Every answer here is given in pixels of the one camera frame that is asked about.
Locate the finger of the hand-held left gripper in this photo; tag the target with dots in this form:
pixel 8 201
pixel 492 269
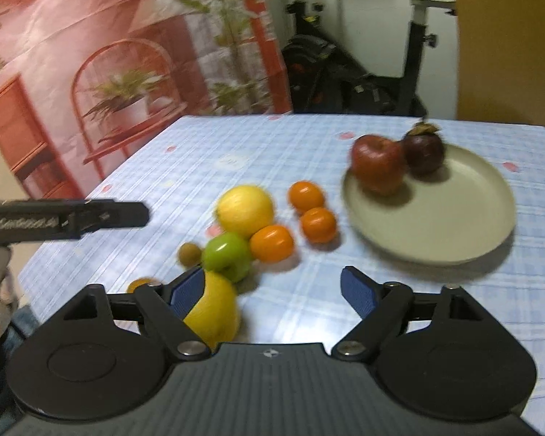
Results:
pixel 122 215

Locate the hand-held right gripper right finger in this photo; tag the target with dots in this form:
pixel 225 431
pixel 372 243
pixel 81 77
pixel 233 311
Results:
pixel 359 293

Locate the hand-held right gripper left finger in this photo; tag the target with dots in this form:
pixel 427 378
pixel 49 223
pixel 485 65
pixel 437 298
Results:
pixel 186 293

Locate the small yellow lemon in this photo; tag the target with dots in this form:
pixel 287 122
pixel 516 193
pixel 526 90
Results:
pixel 218 313

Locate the brown longan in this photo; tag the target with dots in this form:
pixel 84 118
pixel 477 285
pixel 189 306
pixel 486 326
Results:
pixel 188 253

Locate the greenish orange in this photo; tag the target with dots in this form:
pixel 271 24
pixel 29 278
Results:
pixel 138 285

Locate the green round fruit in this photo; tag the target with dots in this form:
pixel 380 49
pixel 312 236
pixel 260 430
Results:
pixel 225 254

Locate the small orange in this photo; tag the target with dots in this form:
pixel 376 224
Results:
pixel 318 225
pixel 271 243
pixel 306 196

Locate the large yellow lemon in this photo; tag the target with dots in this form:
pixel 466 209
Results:
pixel 245 209

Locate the beige plate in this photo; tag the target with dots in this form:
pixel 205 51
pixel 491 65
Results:
pixel 436 218

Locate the red apple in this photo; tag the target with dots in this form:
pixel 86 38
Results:
pixel 377 163

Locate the dark purple mangosteen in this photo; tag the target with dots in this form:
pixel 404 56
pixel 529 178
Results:
pixel 424 152

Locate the black exercise bike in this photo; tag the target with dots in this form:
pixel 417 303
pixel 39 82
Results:
pixel 327 68

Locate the wooden door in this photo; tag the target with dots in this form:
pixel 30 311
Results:
pixel 504 54

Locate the printed wall tapestry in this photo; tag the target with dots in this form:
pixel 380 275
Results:
pixel 72 32

